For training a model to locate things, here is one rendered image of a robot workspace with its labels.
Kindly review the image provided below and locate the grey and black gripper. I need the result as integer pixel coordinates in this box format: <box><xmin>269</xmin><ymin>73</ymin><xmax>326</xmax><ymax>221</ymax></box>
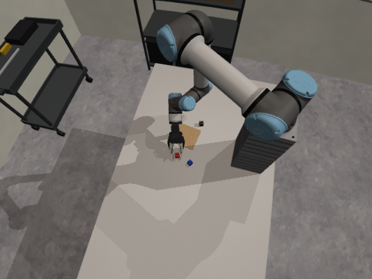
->
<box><xmin>167</xmin><ymin>121</ymin><xmax>185</xmax><ymax>159</ymax></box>

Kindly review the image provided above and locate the tan flat mat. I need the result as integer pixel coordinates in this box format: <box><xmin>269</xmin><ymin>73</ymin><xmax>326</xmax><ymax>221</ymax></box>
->
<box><xmin>179</xmin><ymin>124</ymin><xmax>201</xmax><ymax>150</ymax></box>

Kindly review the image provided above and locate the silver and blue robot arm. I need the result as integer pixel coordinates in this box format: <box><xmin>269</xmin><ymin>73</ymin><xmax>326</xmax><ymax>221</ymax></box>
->
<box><xmin>156</xmin><ymin>10</ymin><xmax>318</xmax><ymax>141</ymax></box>

